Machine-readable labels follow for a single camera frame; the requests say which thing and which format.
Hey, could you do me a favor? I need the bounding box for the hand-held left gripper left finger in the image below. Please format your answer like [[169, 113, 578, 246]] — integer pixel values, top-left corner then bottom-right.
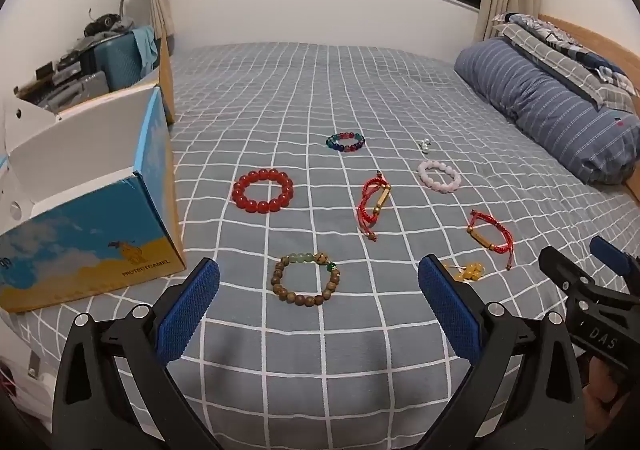
[[52, 257, 223, 450]]

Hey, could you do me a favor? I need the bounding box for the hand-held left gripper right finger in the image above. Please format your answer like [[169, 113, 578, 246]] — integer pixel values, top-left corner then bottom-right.
[[417, 254, 586, 450]]

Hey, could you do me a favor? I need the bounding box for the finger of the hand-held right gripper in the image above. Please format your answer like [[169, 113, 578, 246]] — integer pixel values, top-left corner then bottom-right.
[[539, 246, 598, 303], [589, 236, 640, 291]]

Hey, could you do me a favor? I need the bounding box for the yellow bead bracelet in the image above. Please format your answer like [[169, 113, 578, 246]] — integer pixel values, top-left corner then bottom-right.
[[442, 260, 488, 283]]

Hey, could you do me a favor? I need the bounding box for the red cord bracelet gold tube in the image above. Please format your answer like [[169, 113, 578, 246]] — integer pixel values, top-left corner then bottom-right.
[[466, 210, 514, 271], [357, 171, 392, 243]]

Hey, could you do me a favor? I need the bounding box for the brown wooden bead bracelet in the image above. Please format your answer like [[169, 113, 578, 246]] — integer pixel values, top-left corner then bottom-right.
[[271, 251, 341, 308]]

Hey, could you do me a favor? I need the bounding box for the red bead bracelet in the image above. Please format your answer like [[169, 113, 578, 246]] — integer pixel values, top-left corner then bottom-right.
[[231, 169, 295, 215]]

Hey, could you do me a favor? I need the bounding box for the white cardboard box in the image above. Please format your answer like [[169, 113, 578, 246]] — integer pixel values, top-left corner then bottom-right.
[[0, 28, 187, 313]]

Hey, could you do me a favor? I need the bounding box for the white pink bead bracelet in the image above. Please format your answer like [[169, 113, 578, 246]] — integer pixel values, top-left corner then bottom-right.
[[417, 159, 462, 193]]

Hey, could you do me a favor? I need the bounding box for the multicolour glass bead bracelet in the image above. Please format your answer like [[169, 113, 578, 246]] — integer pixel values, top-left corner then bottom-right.
[[325, 131, 366, 153]]

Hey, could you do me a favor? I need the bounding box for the person's right hand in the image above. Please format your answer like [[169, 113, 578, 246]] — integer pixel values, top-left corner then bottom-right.
[[582, 360, 628, 436]]

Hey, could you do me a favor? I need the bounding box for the blue striped pillow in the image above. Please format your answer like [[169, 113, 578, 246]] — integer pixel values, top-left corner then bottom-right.
[[454, 38, 640, 186]]

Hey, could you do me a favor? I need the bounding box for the clear plastic bag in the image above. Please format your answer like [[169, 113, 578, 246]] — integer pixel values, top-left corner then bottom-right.
[[0, 350, 56, 431]]

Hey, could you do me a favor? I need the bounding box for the folded plaid blanket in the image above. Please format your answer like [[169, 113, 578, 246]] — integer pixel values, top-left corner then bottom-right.
[[492, 11, 640, 111]]

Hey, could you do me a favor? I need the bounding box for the grey suitcase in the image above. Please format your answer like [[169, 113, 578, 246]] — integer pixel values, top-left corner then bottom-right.
[[37, 70, 111, 111]]

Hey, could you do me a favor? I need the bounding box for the teal suitcase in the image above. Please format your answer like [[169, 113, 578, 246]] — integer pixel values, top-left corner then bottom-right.
[[80, 30, 161, 94]]

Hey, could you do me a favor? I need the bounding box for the teal cloth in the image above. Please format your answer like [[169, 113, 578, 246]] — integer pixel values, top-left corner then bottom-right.
[[131, 26, 160, 74]]

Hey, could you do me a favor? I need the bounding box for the stack of flat boxes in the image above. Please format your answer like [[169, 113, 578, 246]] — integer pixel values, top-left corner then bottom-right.
[[32, 38, 83, 86]]

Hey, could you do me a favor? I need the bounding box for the black bag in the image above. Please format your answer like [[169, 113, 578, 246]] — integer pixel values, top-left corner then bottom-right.
[[82, 8, 136, 37]]

